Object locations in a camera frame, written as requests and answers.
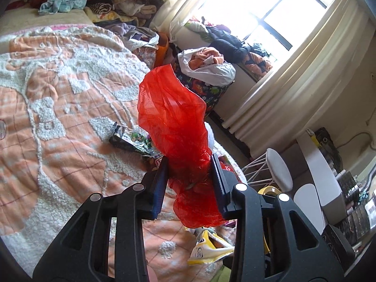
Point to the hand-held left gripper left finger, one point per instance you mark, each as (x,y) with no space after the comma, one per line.
(158,191)

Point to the floral cloth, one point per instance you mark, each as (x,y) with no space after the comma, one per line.
(145,54)

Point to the orange bag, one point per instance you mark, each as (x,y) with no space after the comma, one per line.
(161,53)

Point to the yellow snack wrapper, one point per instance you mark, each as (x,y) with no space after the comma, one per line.
(205,249)

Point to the window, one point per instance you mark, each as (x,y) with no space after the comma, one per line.
(279,14)

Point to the white desk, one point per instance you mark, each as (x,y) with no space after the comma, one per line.
(320,176)

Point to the pile of clothes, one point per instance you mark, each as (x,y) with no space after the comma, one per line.
(117,3)

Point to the orange patterned cloth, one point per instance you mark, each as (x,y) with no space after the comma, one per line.
(258,61)

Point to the green snack wrapper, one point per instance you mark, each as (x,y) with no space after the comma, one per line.
(129,141)

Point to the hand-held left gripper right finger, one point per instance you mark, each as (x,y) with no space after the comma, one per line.
(218,188)

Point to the yellow plastic chair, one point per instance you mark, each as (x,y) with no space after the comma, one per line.
(268,190)

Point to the red plastic bag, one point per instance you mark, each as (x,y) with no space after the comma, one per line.
(173,117)

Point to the dark jacket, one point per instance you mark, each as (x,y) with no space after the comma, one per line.
(226,41)

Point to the black bag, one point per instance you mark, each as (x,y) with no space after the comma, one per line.
(326,144)

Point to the white plastic bag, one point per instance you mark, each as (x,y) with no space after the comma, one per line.
(217,70)

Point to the light blue cloth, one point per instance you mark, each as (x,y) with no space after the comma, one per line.
(63,1)

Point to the cream curtain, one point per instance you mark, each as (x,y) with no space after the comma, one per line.
(182,6)
(308,73)

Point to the dinosaur print fabric bin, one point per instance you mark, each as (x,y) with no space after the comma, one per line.
(211,94)

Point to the orange and white blanket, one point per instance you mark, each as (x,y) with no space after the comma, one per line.
(58,108)

